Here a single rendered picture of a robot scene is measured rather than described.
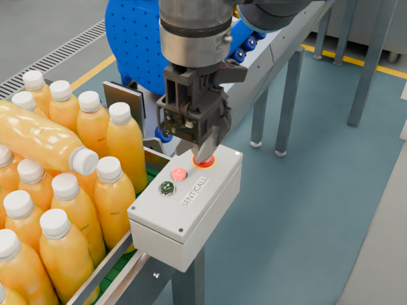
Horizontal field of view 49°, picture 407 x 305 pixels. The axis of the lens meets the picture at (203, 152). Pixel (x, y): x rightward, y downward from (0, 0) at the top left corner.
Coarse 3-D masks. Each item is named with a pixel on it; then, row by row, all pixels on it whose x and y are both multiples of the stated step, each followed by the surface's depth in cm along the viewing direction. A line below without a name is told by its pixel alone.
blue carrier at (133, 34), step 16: (112, 0) 102; (128, 0) 99; (144, 0) 97; (112, 16) 105; (128, 16) 102; (144, 16) 100; (112, 32) 108; (128, 32) 105; (144, 32) 103; (240, 32) 110; (112, 48) 111; (128, 48) 108; (144, 48) 106; (160, 48) 103; (128, 64) 112; (144, 64) 109; (160, 64) 106; (144, 80) 113; (160, 80) 110
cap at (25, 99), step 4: (20, 92) 88; (24, 92) 88; (28, 92) 88; (16, 96) 87; (20, 96) 87; (24, 96) 87; (28, 96) 87; (32, 96) 87; (12, 100) 86; (16, 100) 86; (20, 100) 86; (24, 100) 86; (28, 100) 86; (32, 100) 87; (16, 104) 86; (20, 104) 86; (24, 104) 86; (28, 104) 86; (32, 104) 87; (28, 108) 87
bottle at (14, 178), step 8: (16, 160) 79; (0, 168) 77; (8, 168) 77; (16, 168) 78; (0, 176) 77; (8, 176) 77; (16, 176) 78; (0, 184) 77; (8, 184) 78; (16, 184) 78
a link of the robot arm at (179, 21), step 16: (160, 0) 52; (176, 0) 50; (192, 0) 50; (208, 0) 50; (224, 0) 51; (240, 0) 51; (160, 16) 54; (176, 16) 52; (192, 16) 51; (208, 16) 51; (224, 16) 53; (176, 32) 53; (192, 32) 52; (208, 32) 53
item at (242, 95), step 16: (304, 16) 161; (320, 16) 205; (288, 32) 152; (304, 32) 175; (272, 48) 143; (288, 48) 157; (256, 64) 135; (272, 64) 144; (256, 80) 136; (272, 80) 174; (144, 96) 117; (160, 96) 117; (240, 96) 129; (256, 96) 158; (160, 112) 113; (240, 112) 142; (144, 144) 103; (160, 144) 100
